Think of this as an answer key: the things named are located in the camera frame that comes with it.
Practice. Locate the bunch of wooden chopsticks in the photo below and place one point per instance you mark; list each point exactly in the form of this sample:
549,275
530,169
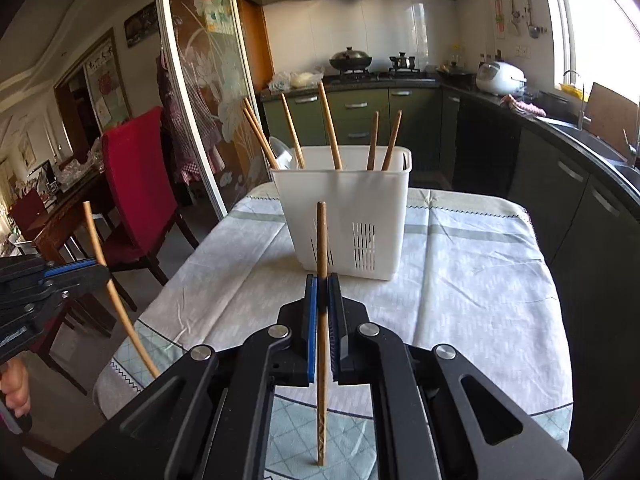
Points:
330,125

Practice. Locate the steel double sink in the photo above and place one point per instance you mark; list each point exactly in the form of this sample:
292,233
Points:
590,142

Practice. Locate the yellow basket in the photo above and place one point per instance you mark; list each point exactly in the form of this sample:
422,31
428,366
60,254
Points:
570,91

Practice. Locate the small steel pot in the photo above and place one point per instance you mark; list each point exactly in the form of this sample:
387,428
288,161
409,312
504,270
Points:
404,62

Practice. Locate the dark sauce bottles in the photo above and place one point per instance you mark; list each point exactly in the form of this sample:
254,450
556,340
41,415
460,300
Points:
487,59

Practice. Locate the dark red dining chair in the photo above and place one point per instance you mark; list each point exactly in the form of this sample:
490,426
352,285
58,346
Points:
27,215

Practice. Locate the floral glass sliding door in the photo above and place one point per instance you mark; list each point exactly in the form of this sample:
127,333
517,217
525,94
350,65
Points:
215,85

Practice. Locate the white rice cooker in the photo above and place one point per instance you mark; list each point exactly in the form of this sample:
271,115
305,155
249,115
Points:
500,80

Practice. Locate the brown cutting board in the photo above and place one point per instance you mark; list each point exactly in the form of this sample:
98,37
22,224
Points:
607,105

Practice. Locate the green lower cabinets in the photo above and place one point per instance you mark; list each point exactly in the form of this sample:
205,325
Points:
360,110

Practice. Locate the pale patterned tablecloth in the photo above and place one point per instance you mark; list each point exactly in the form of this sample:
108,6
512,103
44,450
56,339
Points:
450,285

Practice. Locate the wall poster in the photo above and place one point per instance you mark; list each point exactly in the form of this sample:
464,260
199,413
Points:
107,90

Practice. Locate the white plastic utensil basket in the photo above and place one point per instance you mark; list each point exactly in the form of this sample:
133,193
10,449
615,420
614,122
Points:
325,200

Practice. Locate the hanging wall utensils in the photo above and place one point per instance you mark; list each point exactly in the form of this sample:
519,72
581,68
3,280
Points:
520,15

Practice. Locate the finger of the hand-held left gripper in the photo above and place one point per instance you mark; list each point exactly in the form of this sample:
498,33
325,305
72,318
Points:
82,280
70,268

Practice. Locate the black gas stove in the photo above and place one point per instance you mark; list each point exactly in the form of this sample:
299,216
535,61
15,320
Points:
380,76

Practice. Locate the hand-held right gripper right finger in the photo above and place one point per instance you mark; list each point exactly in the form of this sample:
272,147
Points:
336,320

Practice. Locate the dark framed wall picture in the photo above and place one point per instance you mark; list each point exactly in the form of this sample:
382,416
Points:
141,25

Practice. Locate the black wok with lid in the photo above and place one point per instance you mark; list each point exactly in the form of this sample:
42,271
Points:
350,59

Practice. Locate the dark wooden dining table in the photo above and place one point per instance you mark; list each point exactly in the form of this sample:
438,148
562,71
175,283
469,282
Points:
65,215

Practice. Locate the plastic bag with white contents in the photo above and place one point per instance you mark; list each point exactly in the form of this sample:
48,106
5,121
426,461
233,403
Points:
305,79

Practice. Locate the white plastic bag green print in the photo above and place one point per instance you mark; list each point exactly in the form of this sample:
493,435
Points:
280,82

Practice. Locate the clear plastic spoon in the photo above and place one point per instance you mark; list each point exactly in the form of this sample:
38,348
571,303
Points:
282,155

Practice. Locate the dark counter cabinets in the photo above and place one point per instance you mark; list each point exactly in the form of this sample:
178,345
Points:
575,220

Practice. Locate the long brown chopstick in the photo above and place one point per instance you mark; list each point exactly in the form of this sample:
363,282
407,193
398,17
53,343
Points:
321,240
125,320

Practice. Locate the person's left hand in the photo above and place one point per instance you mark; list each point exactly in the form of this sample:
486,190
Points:
15,390

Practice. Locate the wall socket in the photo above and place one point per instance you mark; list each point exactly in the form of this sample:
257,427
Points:
523,51

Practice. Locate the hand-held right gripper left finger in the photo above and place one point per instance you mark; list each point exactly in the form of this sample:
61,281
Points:
312,320

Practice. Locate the pink cloth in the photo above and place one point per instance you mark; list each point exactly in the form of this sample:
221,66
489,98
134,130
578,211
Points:
525,106

